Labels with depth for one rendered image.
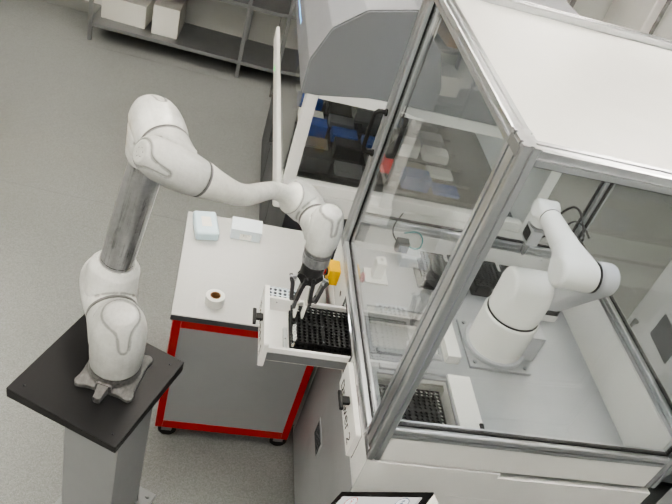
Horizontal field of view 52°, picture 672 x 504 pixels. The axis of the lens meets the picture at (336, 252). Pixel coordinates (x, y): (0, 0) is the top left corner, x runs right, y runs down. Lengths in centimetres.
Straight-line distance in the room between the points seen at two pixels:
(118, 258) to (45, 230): 193
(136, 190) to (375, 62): 117
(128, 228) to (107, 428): 58
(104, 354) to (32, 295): 159
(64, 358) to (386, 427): 101
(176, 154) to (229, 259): 112
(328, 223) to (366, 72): 89
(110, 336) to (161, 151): 60
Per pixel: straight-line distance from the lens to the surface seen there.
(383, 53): 271
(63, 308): 357
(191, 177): 173
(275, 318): 246
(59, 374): 225
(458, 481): 219
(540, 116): 161
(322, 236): 203
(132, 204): 197
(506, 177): 142
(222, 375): 275
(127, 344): 205
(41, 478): 299
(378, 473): 210
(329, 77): 273
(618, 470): 234
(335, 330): 240
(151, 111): 183
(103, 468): 247
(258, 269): 275
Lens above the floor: 253
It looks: 37 degrees down
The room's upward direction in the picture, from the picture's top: 19 degrees clockwise
